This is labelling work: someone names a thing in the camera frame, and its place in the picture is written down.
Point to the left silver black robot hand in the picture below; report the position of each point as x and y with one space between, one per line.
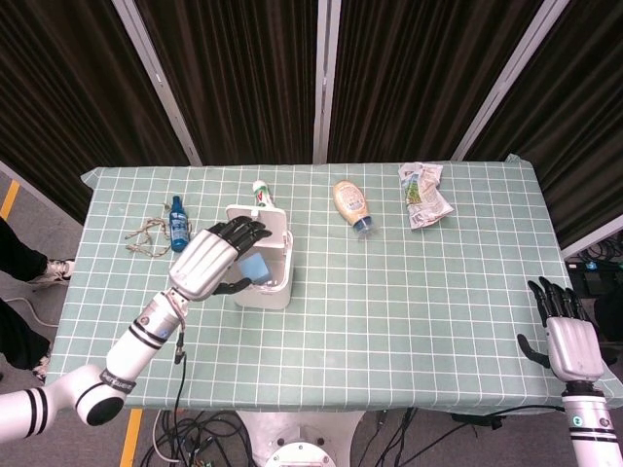
209 262

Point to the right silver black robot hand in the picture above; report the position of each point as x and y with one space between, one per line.
572 348

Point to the light blue foam cube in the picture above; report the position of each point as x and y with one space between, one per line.
254 268

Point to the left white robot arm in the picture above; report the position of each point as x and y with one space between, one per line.
107 365

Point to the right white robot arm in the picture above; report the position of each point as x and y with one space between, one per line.
591 428

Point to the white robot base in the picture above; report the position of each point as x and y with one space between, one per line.
300 440

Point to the white square container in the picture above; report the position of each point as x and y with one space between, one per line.
270 262

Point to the green grid tablecloth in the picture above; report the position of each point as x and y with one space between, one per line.
389 301

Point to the blue spray bottle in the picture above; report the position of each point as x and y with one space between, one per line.
178 228

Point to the white tube with red print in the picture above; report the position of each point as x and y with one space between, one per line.
261 192

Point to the person's white sneaker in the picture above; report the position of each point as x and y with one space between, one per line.
59 268

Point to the beige squeeze sauce bottle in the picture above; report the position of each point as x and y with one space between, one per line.
351 203

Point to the person's black trouser leg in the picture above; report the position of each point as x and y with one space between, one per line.
19 253

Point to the yellow floor tape strip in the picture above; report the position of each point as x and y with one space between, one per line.
9 204
130 438

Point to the crumpled snack wrapper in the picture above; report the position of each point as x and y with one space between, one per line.
422 194

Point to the grey metal partition post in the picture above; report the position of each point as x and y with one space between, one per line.
506 82
160 82
324 82

